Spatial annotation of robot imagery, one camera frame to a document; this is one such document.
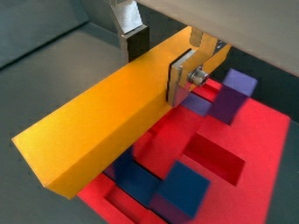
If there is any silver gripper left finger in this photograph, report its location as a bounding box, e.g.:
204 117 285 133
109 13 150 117
107 0 149 64

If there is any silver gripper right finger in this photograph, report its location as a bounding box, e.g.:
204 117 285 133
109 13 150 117
165 28 226 107

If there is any long yellow block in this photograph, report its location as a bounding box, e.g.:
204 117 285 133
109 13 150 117
10 25 232 200

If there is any red slotted board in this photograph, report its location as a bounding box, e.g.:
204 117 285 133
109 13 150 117
77 78 292 224

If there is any left purple block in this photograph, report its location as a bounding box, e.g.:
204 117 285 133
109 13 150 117
181 93 210 116

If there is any purple block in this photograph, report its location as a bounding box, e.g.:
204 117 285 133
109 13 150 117
181 93 210 116
208 69 257 125

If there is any right purple block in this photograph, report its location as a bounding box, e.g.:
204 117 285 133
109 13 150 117
208 69 257 125

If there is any left blue block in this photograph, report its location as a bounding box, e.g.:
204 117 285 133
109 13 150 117
103 147 161 207

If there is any blue block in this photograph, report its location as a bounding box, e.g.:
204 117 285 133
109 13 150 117
149 161 210 224
103 147 161 207

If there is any right blue block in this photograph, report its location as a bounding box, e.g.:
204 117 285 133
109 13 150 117
149 161 210 224

